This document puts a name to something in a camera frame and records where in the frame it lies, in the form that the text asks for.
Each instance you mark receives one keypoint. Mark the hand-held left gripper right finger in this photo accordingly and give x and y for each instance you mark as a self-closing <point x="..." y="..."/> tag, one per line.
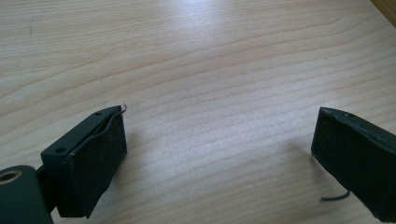
<point x="355" y="155"/>

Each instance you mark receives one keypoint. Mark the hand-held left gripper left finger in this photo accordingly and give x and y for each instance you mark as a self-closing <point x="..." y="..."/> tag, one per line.
<point x="90" y="158"/>

